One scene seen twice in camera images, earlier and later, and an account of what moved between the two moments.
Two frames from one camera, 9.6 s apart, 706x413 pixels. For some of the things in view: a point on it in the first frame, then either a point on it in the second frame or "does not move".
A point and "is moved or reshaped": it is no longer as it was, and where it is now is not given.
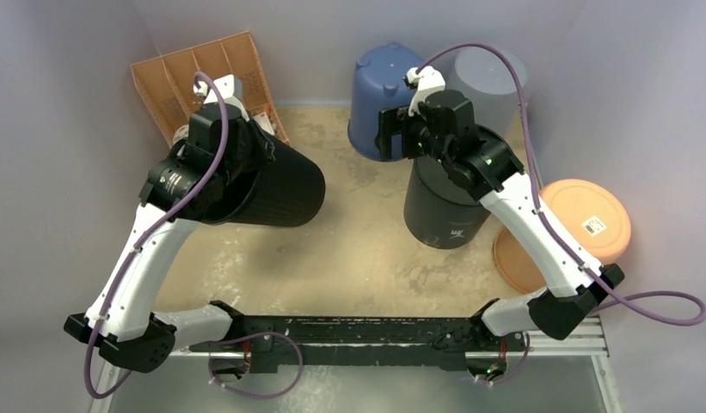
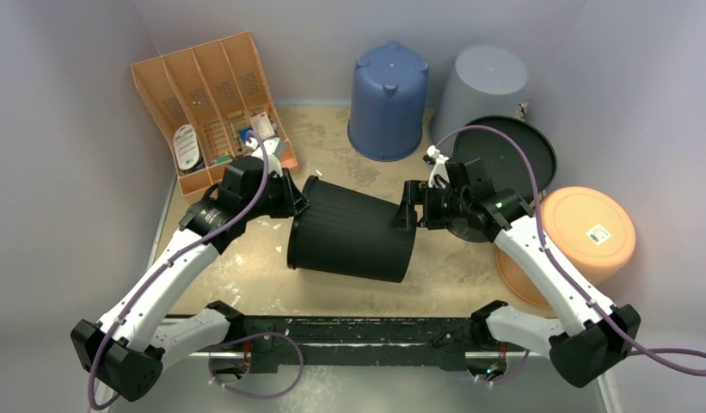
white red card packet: (264, 122) does not move
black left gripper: (263, 147) → (291, 201)
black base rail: (272, 343) does not move
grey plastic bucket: (483, 76) does not move
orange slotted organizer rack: (168, 83) does not move
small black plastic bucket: (438, 212) is moved or reshaped
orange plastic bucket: (592, 213) does not move
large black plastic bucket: (287, 190) is moved or reshaped
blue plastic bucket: (379, 85) does not move
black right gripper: (390, 133) → (413, 201)
